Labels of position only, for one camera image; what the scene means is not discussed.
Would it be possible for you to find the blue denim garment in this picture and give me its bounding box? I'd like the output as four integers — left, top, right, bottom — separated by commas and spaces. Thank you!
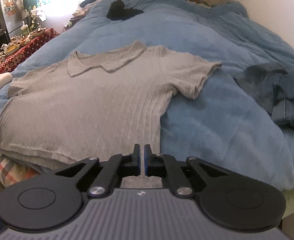
234, 63, 294, 129

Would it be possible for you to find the colourful plaid bed sheet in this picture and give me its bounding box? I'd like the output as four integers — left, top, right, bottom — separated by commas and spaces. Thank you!
0, 153, 39, 191

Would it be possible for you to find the blue plush duvet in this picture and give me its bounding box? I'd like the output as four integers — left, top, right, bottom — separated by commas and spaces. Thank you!
0, 0, 294, 190

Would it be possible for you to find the red patterned tablecloth table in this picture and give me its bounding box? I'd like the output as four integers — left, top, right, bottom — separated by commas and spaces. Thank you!
0, 28, 59, 74

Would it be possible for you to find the silver refrigerator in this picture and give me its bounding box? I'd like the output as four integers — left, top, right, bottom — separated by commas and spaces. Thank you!
0, 0, 23, 38

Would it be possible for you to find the black cat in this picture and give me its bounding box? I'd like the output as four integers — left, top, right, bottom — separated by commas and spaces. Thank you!
106, 0, 144, 21

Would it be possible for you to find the green drink cup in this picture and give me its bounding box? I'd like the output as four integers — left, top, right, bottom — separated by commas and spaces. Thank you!
20, 21, 30, 37

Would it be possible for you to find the grey knit polo shirt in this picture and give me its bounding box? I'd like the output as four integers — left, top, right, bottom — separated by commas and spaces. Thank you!
0, 40, 222, 189

